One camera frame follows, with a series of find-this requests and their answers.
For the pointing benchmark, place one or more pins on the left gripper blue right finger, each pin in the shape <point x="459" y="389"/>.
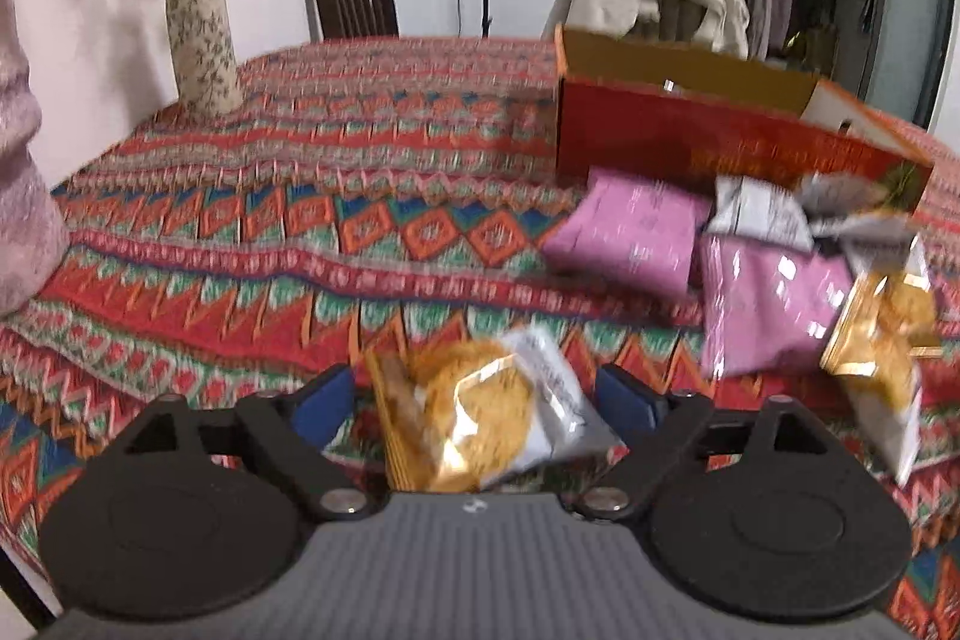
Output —
<point x="661" y="433"/>

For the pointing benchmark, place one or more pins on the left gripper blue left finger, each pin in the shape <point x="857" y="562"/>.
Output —
<point x="283" y="436"/>

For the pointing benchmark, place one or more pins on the yellow cracker snack packet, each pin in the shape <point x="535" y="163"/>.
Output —
<point x="468" y="416"/>

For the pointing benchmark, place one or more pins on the pink snack packet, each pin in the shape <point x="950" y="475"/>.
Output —
<point x="634" y="232"/>
<point x="767" y="308"/>

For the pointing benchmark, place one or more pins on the red patterned tablecloth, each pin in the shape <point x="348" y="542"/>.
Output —
<point x="370" y="193"/>

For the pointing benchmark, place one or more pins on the white crumpled snack packet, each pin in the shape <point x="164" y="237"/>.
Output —
<point x="821" y="206"/>

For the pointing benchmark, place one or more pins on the red cardboard box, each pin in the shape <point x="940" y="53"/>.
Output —
<point x="684" y="115"/>

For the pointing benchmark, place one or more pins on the pink vase at edge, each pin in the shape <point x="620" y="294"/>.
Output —
<point x="34" y="236"/>

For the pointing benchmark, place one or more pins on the floral ceramic vase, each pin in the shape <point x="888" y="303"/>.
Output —
<point x="203" y="57"/>

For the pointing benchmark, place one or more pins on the wooden chair under jacket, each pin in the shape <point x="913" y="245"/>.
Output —
<point x="680" y="21"/>

